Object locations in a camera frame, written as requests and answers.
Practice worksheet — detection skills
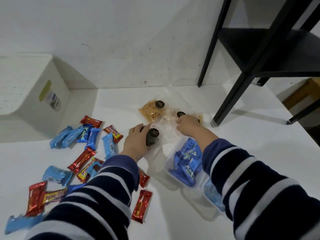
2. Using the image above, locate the person's left hand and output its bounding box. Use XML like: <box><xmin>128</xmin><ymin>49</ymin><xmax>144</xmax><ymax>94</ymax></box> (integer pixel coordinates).
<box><xmin>119</xmin><ymin>123</ymin><xmax>152</xmax><ymax>163</ymax></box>

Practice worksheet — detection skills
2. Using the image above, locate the person's right hand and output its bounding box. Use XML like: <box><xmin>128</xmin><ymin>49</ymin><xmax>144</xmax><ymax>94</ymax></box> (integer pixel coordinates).
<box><xmin>176</xmin><ymin>114</ymin><xmax>206</xmax><ymax>137</ymax></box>

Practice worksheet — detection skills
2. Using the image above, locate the clear bag of yellow nuts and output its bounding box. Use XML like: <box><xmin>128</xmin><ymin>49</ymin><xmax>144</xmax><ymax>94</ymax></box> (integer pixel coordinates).
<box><xmin>194</xmin><ymin>111</ymin><xmax>212</xmax><ymax>127</ymax></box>

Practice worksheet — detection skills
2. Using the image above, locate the clear bag of pastel puffs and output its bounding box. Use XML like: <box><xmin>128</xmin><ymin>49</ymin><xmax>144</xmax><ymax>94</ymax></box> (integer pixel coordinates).
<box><xmin>160</xmin><ymin>107</ymin><xmax>190</xmax><ymax>139</ymax></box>

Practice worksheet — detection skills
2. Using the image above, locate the clear bag of dark cookies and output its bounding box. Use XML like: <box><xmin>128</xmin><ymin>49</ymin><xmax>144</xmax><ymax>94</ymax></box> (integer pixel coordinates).
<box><xmin>140</xmin><ymin>125</ymin><xmax>160</xmax><ymax>148</ymax></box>

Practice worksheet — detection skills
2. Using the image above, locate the clear bag of orange crackers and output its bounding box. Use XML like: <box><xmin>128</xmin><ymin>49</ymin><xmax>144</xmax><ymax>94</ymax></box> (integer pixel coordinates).
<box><xmin>138</xmin><ymin>91</ymin><xmax>175</xmax><ymax>123</ymax></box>

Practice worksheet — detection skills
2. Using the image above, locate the stack of dark blue packets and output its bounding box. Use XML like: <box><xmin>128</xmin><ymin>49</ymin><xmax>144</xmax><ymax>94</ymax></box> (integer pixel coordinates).
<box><xmin>169</xmin><ymin>138</ymin><xmax>203</xmax><ymax>187</ymax></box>

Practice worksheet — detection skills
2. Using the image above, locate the pile of snack bars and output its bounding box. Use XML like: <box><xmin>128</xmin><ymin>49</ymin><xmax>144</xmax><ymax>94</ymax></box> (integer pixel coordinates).
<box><xmin>4</xmin><ymin>115</ymin><xmax>153</xmax><ymax>235</ymax></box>

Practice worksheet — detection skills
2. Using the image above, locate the white perforated storage basket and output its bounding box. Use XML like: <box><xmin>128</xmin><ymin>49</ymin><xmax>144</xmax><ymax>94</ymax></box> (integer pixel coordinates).
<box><xmin>0</xmin><ymin>53</ymin><xmax>70</xmax><ymax>143</ymax></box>

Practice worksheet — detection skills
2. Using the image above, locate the person's left forearm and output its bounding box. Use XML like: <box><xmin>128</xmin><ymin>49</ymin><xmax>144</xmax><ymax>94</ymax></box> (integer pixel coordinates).
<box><xmin>25</xmin><ymin>152</ymin><xmax>140</xmax><ymax>240</ymax></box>

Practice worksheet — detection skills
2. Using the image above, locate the person's right forearm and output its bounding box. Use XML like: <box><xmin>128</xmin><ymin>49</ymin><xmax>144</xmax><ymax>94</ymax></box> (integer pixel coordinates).
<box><xmin>185</xmin><ymin>127</ymin><xmax>320</xmax><ymax>240</ymax></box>

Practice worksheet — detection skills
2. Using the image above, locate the black metal shelf rack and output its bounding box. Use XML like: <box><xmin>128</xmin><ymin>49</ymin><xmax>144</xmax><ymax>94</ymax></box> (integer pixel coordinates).
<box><xmin>197</xmin><ymin>0</ymin><xmax>320</xmax><ymax>128</ymax></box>

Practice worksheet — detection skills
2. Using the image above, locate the wooden side table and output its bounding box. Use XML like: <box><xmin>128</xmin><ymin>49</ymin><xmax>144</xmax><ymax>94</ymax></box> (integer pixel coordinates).
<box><xmin>282</xmin><ymin>77</ymin><xmax>320</xmax><ymax>128</ymax></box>

